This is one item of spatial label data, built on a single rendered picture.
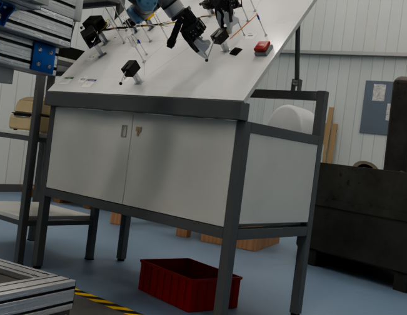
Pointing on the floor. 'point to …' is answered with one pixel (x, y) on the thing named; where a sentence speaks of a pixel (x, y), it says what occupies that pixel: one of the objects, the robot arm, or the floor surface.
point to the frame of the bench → (224, 272)
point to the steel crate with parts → (364, 220)
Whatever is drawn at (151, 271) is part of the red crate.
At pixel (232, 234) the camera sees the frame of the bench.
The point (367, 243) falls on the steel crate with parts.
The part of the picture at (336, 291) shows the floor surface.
